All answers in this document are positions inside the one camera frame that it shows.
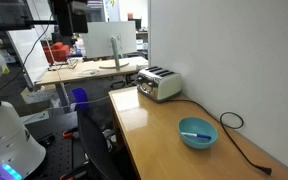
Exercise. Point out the red object on desk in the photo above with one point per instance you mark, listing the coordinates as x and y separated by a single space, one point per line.
59 51

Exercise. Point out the black office chair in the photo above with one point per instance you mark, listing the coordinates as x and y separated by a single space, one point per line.
94 146

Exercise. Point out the grey monitor stand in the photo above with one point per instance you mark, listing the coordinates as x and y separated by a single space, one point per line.
116 53

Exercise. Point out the blue plastic container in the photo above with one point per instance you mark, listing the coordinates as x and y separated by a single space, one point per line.
80 96

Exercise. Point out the white board panel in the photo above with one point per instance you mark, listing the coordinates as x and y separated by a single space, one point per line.
30 50

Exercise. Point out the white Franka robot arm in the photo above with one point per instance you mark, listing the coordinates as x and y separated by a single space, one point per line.
7 133

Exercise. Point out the light wooden desk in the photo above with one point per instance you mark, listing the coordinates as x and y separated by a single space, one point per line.
67 75

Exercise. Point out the orange black clamp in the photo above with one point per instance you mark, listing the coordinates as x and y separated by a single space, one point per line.
69 133
74 172

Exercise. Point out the blue bowl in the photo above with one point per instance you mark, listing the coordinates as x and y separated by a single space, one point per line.
197 143

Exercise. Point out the black perforated robot table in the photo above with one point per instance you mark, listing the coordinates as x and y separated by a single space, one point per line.
60 153

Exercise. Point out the cardboard box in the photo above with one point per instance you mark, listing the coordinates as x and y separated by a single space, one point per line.
34 98

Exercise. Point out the blue pen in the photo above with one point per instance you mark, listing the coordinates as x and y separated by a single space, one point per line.
202 136

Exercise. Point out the cream and chrome toaster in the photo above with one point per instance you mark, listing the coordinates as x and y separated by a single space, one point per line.
157 85

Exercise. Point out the white computer monitor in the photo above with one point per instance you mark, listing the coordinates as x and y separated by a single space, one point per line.
100 40

